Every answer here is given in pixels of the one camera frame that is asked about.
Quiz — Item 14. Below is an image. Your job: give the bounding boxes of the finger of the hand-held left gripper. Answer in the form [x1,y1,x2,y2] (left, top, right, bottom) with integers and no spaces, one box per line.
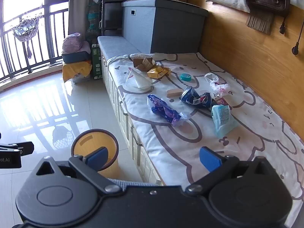
[0,142,34,157]

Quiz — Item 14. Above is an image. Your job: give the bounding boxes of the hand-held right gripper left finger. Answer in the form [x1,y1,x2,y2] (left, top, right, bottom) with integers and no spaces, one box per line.
[31,147,123,194]

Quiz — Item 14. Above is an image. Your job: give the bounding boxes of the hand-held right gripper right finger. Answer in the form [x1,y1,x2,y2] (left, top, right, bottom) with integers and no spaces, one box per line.
[185,147,277,193]

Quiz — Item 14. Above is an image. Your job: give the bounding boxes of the yellow bin with black rim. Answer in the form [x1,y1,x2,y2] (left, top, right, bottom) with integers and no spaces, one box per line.
[71,129,119,178]

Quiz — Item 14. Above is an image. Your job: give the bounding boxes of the wooden block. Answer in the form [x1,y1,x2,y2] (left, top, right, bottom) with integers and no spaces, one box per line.
[167,88,184,98]

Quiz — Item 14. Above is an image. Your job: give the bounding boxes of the torn brown cardboard piece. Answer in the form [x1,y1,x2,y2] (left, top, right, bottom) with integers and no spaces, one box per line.
[132,57,157,72]

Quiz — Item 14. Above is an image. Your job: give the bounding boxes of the light blue wipes packet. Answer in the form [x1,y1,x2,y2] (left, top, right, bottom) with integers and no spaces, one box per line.
[211,104,239,138]

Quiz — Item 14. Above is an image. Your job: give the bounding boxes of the white bench cabinet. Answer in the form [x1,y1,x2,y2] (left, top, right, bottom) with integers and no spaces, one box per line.
[101,52,167,186]

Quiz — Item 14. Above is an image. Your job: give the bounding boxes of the white printed blanket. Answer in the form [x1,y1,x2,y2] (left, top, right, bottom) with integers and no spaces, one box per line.
[107,52,304,228]

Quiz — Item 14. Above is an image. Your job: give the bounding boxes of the crushed blue can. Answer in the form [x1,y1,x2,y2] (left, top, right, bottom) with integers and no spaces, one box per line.
[180,86,212,108]

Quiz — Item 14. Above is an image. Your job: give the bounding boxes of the purple snack wrapper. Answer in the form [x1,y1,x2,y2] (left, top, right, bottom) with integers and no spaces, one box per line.
[147,94,190,127]

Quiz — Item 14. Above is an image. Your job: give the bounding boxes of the white crumpled plastic bag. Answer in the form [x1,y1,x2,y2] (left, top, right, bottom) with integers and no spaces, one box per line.
[204,72,231,98]

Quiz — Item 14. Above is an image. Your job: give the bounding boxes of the clear plastic bag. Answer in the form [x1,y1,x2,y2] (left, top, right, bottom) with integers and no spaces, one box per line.
[125,67,154,92]

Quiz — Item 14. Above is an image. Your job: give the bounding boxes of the yellow cloth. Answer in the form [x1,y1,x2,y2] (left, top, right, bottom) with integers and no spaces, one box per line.
[62,60,93,82]

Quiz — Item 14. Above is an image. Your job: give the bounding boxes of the green carton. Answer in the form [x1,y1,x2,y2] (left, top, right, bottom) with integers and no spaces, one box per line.
[91,43,103,80]

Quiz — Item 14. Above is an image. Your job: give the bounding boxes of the yellow cigarette box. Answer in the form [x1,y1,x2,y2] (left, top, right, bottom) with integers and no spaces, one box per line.
[147,66,172,79]

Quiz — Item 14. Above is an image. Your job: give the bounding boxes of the black tray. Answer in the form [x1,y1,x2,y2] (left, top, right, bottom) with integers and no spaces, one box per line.
[62,51,92,64]

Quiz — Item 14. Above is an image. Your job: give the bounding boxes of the grey bench cushion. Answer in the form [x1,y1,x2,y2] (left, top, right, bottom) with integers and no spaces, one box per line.
[98,36,143,61]

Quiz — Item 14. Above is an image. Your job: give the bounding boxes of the pink cloth bundle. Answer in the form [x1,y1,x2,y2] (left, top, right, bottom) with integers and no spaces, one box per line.
[62,33,91,55]

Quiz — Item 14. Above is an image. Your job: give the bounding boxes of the hanging net basket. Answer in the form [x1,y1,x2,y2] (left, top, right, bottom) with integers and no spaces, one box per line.
[11,12,43,59]

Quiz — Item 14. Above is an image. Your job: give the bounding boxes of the grey fabric storage box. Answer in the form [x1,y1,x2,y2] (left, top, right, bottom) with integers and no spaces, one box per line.
[122,0,209,55]

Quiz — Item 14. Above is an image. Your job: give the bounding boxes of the black balcony railing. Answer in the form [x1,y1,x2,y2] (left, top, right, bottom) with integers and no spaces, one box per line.
[0,3,69,81]

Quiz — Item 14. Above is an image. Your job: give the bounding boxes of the black drawer rack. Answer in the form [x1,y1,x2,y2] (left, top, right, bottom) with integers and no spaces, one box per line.
[102,0,132,37]

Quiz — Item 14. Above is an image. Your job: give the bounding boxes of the beige curtain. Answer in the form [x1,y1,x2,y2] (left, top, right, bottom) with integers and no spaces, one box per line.
[68,0,92,36]

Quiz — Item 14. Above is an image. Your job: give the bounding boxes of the wire rack with bottles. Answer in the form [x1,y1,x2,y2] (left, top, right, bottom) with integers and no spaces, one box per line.
[86,2,103,45]

